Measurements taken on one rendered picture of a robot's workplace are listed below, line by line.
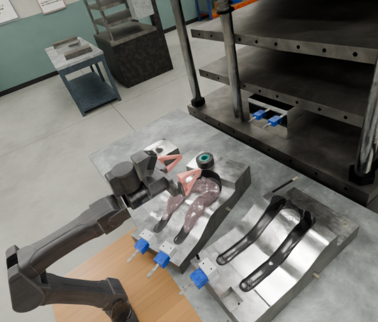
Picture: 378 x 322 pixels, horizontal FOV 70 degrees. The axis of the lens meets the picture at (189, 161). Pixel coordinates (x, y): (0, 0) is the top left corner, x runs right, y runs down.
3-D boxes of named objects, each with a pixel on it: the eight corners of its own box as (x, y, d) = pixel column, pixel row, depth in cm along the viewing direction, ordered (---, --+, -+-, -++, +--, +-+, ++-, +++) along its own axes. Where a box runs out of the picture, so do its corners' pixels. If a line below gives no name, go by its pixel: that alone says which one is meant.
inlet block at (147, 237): (134, 269, 97) (129, 261, 93) (126, 262, 100) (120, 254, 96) (158, 241, 104) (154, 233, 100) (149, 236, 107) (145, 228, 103)
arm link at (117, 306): (111, 276, 84) (94, 288, 83) (122, 298, 78) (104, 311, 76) (119, 285, 88) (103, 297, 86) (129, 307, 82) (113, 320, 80)
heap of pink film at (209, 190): (191, 236, 99) (186, 222, 94) (158, 218, 109) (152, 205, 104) (228, 190, 112) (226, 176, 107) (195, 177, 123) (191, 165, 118)
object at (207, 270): (185, 305, 80) (181, 297, 76) (177, 292, 83) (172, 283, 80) (219, 276, 84) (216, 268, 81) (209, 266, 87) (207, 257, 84)
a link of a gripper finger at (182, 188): (188, 153, 75) (159, 170, 72) (203, 163, 70) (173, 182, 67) (193, 171, 79) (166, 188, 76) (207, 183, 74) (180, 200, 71)
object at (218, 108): (366, 204, 107) (369, 194, 104) (188, 112, 201) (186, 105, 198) (465, 113, 135) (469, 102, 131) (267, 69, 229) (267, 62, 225)
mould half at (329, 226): (248, 342, 74) (244, 322, 66) (195, 274, 93) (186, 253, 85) (357, 236, 91) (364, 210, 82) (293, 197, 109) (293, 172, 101)
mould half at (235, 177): (182, 275, 94) (174, 257, 87) (135, 242, 109) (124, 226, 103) (251, 183, 120) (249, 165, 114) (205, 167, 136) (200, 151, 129)
